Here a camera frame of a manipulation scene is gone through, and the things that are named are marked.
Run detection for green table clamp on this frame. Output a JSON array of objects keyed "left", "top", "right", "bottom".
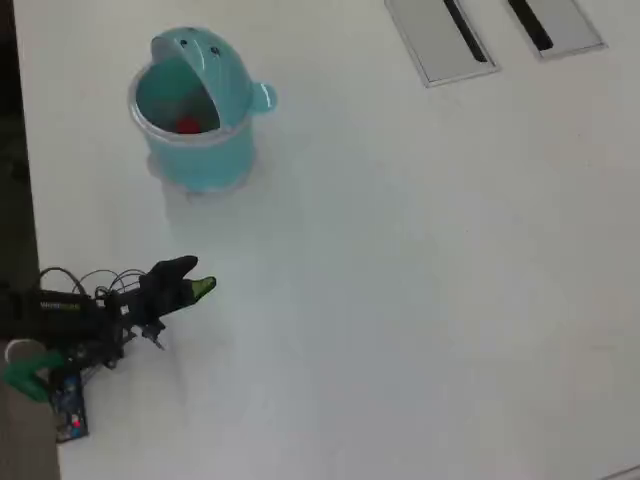
[{"left": 0, "top": 349, "right": 66, "bottom": 404}]

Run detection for teal whale-shaped trash bin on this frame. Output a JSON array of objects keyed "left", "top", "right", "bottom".
[{"left": 127, "top": 27, "right": 280, "bottom": 195}]

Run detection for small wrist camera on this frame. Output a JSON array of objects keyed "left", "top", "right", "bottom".
[{"left": 139, "top": 322, "right": 169, "bottom": 351}]

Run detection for small silver desk cable grommet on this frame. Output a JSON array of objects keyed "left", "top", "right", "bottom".
[{"left": 505, "top": 0, "right": 609, "bottom": 62}]

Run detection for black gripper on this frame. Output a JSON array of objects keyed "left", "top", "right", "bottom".
[{"left": 107, "top": 255, "right": 218, "bottom": 331}]

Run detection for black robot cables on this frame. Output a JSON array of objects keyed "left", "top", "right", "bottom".
[{"left": 38, "top": 267, "right": 151, "bottom": 301}]

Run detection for large silver desk cable grommet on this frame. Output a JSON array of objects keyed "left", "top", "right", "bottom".
[{"left": 383, "top": 0, "right": 502, "bottom": 89}]

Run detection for blue circuit board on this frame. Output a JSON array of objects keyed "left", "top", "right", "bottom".
[{"left": 49, "top": 372, "right": 91, "bottom": 444}]

